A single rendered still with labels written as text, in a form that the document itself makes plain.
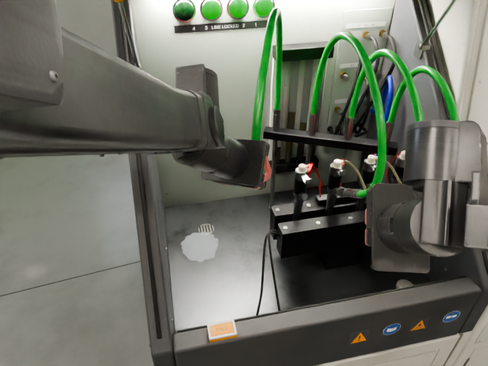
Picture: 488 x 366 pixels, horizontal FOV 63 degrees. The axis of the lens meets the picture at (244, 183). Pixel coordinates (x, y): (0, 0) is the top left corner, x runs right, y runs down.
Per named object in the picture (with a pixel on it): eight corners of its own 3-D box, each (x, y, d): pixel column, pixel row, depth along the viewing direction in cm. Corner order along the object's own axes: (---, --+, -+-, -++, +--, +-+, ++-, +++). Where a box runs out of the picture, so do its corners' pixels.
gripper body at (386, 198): (423, 186, 48) (452, 179, 41) (423, 271, 47) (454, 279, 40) (369, 184, 49) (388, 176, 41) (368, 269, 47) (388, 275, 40)
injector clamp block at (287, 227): (279, 278, 97) (282, 233, 88) (268, 248, 105) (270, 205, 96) (404, 255, 103) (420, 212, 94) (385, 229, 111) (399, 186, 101)
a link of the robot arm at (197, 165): (165, 166, 49) (203, 157, 46) (164, 114, 50) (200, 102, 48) (198, 176, 55) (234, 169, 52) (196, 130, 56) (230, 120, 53)
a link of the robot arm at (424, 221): (412, 253, 35) (478, 261, 34) (417, 176, 35) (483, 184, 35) (387, 250, 41) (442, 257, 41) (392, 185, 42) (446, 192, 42)
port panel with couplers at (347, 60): (330, 131, 111) (348, 14, 92) (326, 125, 113) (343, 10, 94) (373, 125, 113) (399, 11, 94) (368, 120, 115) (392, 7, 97)
